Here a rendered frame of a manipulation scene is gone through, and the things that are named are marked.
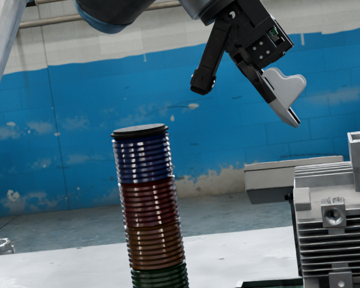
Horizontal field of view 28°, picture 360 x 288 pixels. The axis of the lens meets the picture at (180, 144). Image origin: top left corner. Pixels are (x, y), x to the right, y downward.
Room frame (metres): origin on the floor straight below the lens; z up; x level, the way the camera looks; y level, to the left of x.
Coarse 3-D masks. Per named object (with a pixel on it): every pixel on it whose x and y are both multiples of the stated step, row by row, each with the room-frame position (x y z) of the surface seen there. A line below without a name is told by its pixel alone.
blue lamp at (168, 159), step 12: (120, 144) 0.71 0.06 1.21; (132, 144) 0.71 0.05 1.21; (144, 144) 0.71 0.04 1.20; (156, 144) 0.71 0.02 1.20; (168, 144) 0.72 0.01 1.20; (120, 156) 0.71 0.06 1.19; (132, 156) 0.71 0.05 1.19; (144, 156) 0.71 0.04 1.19; (156, 156) 0.71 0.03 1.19; (168, 156) 0.72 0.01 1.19; (120, 168) 0.72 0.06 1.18; (132, 168) 0.71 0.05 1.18; (144, 168) 0.71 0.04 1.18; (156, 168) 0.71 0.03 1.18; (168, 168) 0.72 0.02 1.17; (120, 180) 0.72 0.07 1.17; (132, 180) 0.71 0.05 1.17; (144, 180) 0.71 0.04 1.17; (156, 180) 0.71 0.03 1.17
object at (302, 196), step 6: (294, 192) 0.93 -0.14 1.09; (300, 192) 0.93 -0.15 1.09; (306, 192) 0.93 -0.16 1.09; (294, 198) 0.93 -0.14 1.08; (300, 198) 0.92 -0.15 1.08; (306, 198) 0.92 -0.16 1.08; (294, 204) 0.92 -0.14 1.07; (300, 204) 0.92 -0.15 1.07; (306, 204) 0.92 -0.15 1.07; (300, 210) 0.93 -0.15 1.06; (306, 282) 0.93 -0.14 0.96; (312, 282) 0.93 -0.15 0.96; (318, 282) 0.93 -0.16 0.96
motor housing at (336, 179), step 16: (304, 176) 0.97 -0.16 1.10; (320, 176) 0.95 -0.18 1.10; (336, 176) 0.95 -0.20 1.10; (352, 176) 0.94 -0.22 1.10; (320, 192) 0.95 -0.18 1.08; (336, 192) 0.94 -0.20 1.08; (352, 192) 0.93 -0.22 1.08; (320, 208) 0.93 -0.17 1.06; (352, 208) 0.90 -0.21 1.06; (304, 224) 0.92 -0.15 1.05; (320, 224) 0.92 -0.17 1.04; (352, 224) 0.90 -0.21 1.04; (304, 240) 0.92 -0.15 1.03; (320, 240) 0.91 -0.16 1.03; (336, 240) 0.90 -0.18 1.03; (352, 240) 0.89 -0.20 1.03; (304, 256) 0.91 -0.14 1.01; (320, 256) 0.90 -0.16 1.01; (336, 256) 0.89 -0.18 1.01; (352, 256) 0.91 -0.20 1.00; (304, 272) 0.93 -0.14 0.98; (320, 272) 0.92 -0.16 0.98; (352, 272) 0.90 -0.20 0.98
